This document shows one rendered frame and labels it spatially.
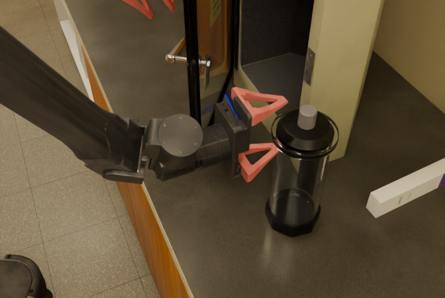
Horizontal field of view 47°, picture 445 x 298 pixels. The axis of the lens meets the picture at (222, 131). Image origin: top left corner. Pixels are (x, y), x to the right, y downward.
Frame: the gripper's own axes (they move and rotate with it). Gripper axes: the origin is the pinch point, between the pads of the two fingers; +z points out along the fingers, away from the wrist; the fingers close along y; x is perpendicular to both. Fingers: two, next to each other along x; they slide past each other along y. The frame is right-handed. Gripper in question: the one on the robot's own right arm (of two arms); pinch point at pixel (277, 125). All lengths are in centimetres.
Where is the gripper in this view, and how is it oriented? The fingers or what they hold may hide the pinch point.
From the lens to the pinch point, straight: 78.7
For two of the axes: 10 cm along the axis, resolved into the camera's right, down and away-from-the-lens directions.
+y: 0.2, -7.2, -6.9
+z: 9.1, -2.7, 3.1
